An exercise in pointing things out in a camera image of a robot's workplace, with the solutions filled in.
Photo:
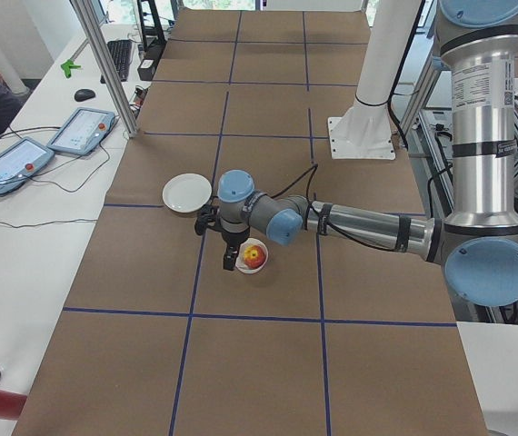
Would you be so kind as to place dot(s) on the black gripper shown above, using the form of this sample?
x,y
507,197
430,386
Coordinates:
x,y
234,238

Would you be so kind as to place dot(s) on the red yellow apple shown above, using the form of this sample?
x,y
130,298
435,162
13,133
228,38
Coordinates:
x,y
254,256

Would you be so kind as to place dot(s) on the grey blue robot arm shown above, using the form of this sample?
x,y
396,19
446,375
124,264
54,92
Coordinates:
x,y
280,219

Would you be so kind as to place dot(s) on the white bowl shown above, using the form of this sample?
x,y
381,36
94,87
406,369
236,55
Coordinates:
x,y
251,241

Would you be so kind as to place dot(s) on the white plate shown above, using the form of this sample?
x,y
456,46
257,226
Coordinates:
x,y
186,193

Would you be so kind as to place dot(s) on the far teach pendant tablet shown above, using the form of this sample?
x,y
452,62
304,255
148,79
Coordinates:
x,y
83,131

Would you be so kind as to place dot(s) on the teach pendant tablet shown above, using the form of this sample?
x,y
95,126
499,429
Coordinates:
x,y
83,131
21,161

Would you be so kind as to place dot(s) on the black box on desk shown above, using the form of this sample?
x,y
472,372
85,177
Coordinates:
x,y
146,70

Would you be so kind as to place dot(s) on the black computer mouse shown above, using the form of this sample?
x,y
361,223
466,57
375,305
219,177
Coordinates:
x,y
84,94

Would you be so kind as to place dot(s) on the near teach pendant tablet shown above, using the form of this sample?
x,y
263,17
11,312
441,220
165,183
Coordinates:
x,y
21,161

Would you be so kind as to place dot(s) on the black keyboard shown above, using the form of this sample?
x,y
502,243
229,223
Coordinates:
x,y
121,54

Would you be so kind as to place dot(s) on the green plastic clamp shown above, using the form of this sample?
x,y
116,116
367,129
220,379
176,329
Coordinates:
x,y
68,67

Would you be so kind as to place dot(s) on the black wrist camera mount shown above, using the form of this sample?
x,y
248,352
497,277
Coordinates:
x,y
207,218

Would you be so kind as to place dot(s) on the aluminium side frame rack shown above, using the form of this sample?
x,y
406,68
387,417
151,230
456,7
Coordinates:
x,y
431,136

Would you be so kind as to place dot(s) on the aluminium frame post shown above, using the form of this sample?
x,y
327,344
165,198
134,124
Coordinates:
x,y
94,36

